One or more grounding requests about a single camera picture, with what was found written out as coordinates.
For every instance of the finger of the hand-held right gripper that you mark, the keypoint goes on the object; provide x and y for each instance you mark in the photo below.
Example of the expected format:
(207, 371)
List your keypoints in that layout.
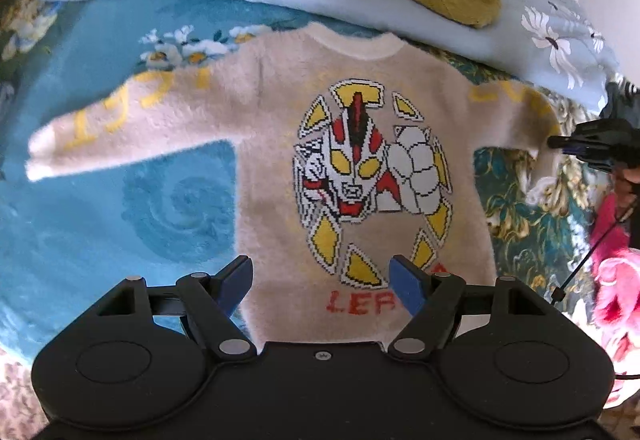
(582, 142)

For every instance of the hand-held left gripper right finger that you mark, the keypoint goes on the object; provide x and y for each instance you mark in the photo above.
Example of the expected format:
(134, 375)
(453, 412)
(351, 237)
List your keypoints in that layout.
(407, 287)

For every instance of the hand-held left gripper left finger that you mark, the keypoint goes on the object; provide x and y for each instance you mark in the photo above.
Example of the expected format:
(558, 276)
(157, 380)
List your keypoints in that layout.
(235, 280)

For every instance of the beige fuzzy sweater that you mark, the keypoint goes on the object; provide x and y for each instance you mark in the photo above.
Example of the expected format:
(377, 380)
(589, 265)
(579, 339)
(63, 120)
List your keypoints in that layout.
(260, 130)

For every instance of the teal floral bed sheet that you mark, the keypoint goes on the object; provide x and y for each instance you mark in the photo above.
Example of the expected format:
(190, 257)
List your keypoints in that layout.
(100, 230)

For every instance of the grey patterned blanket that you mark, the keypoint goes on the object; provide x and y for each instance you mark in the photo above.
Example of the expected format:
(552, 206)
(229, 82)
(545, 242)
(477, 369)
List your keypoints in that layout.
(20, 395)

